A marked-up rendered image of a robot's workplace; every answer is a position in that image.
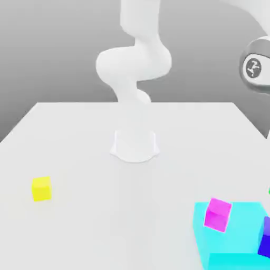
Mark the small blue cube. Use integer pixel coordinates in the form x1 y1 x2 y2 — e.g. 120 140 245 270
257 216 270 259

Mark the large cyan box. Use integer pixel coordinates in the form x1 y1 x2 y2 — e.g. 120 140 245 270
192 201 270 270

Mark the small magenta cube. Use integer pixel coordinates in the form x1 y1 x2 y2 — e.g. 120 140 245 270
204 197 233 233

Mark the small yellow cube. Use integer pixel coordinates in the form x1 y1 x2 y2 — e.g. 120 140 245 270
31 176 52 203

